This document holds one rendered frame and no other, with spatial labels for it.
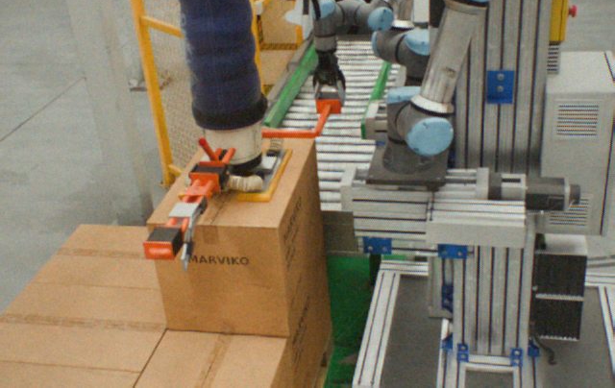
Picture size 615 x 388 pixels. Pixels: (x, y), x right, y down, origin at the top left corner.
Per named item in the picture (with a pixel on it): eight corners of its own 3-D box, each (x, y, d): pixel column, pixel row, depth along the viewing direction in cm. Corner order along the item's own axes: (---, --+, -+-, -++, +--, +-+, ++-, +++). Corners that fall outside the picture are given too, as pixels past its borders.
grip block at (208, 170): (199, 178, 229) (196, 159, 226) (231, 179, 227) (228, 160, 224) (189, 191, 222) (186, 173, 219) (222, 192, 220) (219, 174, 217)
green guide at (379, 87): (399, 33, 495) (398, 18, 491) (415, 32, 493) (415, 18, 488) (360, 139, 358) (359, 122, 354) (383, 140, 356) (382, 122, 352)
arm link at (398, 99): (419, 120, 230) (419, 78, 224) (436, 138, 219) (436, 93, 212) (381, 127, 228) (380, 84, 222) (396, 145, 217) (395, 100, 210)
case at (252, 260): (221, 230, 299) (207, 136, 280) (323, 233, 291) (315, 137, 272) (167, 329, 247) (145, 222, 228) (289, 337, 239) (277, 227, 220)
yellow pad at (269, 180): (264, 152, 264) (262, 138, 262) (293, 153, 262) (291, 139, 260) (237, 202, 235) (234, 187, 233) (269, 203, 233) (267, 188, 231)
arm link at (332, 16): (342, -1, 246) (321, 5, 241) (343, 33, 251) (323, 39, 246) (326, -5, 251) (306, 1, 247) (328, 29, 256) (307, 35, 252)
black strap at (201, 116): (206, 97, 252) (204, 85, 250) (275, 97, 247) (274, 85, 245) (183, 126, 232) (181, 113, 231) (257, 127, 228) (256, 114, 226)
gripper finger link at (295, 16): (285, 39, 184) (288, 1, 185) (309, 39, 182) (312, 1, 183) (282, 35, 181) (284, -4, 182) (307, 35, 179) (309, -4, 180)
